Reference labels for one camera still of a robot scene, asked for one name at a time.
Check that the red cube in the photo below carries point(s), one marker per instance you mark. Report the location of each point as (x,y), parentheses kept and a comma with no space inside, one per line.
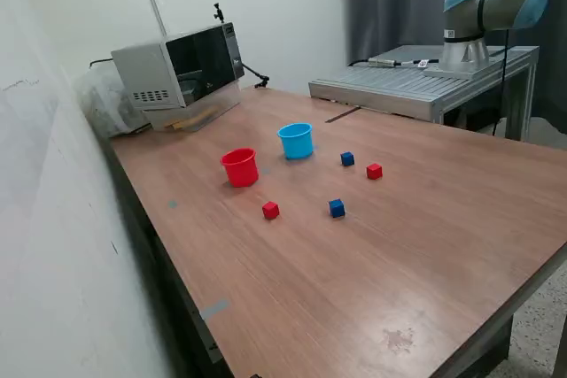
(374,172)
(270,210)

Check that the blue cube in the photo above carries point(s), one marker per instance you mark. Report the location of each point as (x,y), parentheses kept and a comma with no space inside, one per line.
(336,208)
(347,159)

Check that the aluminium robot base table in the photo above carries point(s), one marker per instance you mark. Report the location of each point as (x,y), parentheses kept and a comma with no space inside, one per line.
(381,81)

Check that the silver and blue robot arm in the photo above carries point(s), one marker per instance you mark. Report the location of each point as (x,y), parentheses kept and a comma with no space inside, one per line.
(460,19)

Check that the blue plastic cup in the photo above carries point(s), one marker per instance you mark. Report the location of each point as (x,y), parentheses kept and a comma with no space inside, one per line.
(296,143)

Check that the red plastic cup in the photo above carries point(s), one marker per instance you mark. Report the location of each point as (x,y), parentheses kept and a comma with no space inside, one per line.
(239,172)

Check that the yellow wooden sticks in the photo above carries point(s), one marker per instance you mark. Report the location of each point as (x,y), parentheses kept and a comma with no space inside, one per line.
(190,120)

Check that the grey connector box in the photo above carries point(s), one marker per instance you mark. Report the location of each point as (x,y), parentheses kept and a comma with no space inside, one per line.
(383,62)

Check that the grey tape strip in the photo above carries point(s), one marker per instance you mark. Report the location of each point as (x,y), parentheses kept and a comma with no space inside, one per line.
(215,310)

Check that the silver microwave oven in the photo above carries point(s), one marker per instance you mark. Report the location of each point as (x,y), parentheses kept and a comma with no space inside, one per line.
(142,68)

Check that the grey plastic bag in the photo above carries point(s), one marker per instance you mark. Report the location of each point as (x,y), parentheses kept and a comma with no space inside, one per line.
(102,103)

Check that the white thin rod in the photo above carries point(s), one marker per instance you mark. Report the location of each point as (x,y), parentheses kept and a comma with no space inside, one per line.
(158,17)

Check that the small black camera mount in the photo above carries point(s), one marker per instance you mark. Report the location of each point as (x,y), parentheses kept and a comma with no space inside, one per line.
(218,13)

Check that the dark table frame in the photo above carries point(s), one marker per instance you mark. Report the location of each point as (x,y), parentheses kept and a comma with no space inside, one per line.
(487,342)

